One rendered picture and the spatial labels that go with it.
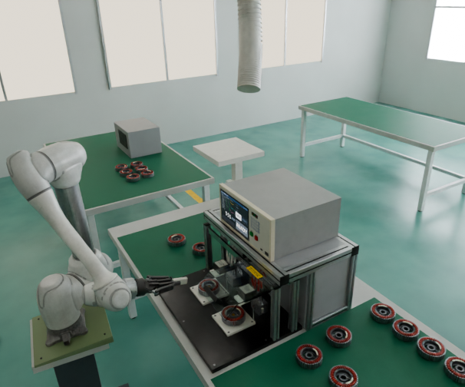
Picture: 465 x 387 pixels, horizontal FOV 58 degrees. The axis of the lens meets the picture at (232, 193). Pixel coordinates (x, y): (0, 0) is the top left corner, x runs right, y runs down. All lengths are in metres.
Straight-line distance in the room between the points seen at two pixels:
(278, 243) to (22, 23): 4.89
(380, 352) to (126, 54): 5.28
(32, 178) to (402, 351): 1.67
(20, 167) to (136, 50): 4.78
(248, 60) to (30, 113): 3.90
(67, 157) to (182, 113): 5.06
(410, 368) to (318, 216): 0.72
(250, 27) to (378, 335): 2.02
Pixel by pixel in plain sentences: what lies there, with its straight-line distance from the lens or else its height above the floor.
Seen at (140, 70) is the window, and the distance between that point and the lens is 6.42.
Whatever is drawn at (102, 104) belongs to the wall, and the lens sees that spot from 6.33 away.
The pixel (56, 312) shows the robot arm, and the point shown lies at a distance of 2.02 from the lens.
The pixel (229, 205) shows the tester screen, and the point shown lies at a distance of 1.99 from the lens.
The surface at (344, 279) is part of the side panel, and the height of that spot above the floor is 0.94.
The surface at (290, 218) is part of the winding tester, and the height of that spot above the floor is 1.30.
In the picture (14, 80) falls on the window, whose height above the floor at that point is 1.24.
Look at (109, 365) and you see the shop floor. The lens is 3.02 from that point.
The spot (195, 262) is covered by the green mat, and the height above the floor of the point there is 0.75.
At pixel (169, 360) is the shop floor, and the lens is 2.96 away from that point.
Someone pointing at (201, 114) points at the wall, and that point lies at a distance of 6.93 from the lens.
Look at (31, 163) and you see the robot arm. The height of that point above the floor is 1.59.
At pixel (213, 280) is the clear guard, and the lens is 1.80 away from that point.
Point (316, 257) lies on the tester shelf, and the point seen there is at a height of 1.11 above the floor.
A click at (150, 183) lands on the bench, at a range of 3.51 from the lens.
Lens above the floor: 2.15
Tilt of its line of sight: 26 degrees down
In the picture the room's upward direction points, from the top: 2 degrees counter-clockwise
